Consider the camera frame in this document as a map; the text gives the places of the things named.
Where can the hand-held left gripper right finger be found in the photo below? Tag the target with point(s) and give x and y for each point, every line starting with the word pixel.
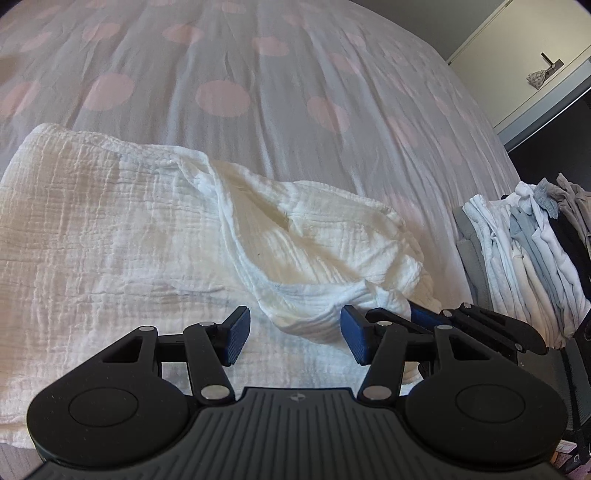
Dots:
pixel 356 335

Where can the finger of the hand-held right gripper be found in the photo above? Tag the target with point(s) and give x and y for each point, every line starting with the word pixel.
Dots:
pixel 425 316

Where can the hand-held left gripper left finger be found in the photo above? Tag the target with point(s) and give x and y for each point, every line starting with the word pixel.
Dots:
pixel 238 335

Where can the white muslin garment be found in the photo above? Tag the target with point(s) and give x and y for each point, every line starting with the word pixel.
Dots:
pixel 138 230

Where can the stack of folded clothes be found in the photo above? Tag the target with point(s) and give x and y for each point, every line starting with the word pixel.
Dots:
pixel 531 258

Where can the gray cloth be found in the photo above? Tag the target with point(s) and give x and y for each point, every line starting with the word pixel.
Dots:
pixel 475 258

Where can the bed with pink-dotted sheet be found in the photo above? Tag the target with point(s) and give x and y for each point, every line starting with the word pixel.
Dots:
pixel 277 83

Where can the small patterned cloth pouch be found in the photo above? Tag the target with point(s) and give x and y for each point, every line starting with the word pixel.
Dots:
pixel 538 77

